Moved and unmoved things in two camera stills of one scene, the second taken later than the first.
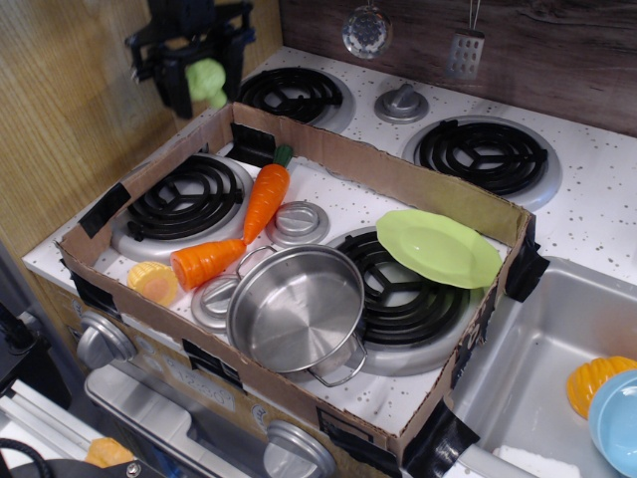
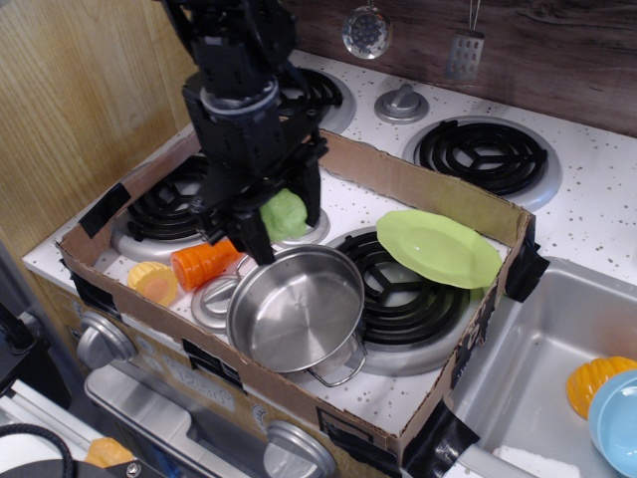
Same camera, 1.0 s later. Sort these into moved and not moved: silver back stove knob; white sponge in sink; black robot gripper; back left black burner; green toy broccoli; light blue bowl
Moved: black robot gripper; green toy broccoli
Not moved: light blue bowl; silver back stove knob; white sponge in sink; back left black burner
